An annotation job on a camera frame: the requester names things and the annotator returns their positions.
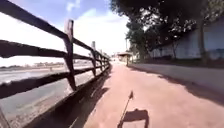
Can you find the grey concrete wall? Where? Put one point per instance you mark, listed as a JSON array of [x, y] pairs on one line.
[[190, 45]]

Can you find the row of trees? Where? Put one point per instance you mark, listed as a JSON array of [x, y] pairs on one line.
[[150, 20]]

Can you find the dark wooden rail fence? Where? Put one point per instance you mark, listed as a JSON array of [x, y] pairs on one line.
[[69, 56]]

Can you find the grey water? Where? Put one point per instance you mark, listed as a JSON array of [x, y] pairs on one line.
[[26, 101]]

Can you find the shelter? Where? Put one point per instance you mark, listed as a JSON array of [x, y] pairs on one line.
[[125, 56]]

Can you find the pale concrete strip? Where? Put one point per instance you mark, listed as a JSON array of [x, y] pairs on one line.
[[186, 75]]

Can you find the red brick path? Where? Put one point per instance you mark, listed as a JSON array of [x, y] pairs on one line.
[[160, 103]]

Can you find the distant shore with buildings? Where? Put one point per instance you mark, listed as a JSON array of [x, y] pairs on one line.
[[30, 65]]

